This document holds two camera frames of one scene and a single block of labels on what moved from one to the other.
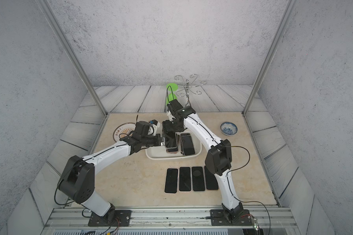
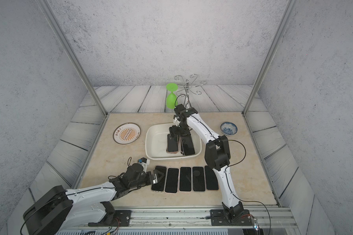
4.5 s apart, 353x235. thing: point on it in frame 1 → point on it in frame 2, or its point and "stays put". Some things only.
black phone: x=198 y=178 stays put
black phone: x=185 y=179 stays put
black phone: x=211 y=180 stays put
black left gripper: x=158 y=142 → x=150 y=181
